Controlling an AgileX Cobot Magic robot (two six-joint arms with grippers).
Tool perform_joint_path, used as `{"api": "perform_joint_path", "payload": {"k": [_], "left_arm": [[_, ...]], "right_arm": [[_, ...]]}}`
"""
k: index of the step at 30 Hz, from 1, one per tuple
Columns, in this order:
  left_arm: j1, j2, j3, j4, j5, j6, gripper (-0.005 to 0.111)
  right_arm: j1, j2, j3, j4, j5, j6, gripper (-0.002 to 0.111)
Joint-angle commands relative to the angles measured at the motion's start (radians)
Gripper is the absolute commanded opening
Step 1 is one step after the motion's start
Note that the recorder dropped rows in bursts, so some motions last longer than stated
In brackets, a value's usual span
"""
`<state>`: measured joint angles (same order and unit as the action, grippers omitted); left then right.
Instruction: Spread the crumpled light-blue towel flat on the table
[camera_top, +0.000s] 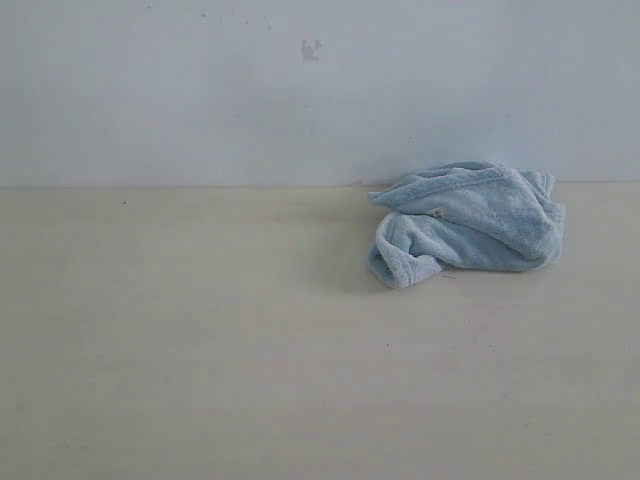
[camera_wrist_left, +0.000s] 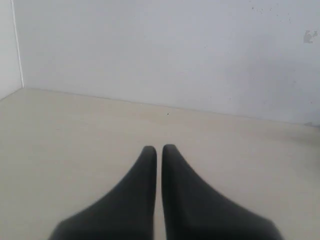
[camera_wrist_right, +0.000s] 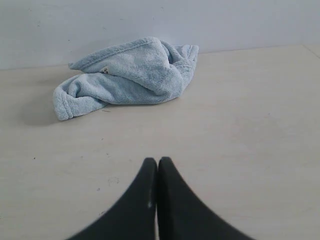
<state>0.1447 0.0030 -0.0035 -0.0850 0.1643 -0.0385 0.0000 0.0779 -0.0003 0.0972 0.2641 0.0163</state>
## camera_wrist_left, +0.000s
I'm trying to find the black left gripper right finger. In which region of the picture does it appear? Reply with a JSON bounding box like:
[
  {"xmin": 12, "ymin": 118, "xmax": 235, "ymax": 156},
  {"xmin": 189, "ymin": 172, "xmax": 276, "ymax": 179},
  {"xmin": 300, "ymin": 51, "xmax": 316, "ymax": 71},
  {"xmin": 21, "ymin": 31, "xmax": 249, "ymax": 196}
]
[{"xmin": 161, "ymin": 144, "xmax": 283, "ymax": 240}]

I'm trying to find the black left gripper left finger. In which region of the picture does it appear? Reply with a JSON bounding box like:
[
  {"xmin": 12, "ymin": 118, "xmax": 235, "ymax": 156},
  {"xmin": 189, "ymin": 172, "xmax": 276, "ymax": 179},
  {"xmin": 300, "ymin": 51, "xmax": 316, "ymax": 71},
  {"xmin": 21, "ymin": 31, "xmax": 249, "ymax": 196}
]
[{"xmin": 49, "ymin": 146, "xmax": 157, "ymax": 240}]

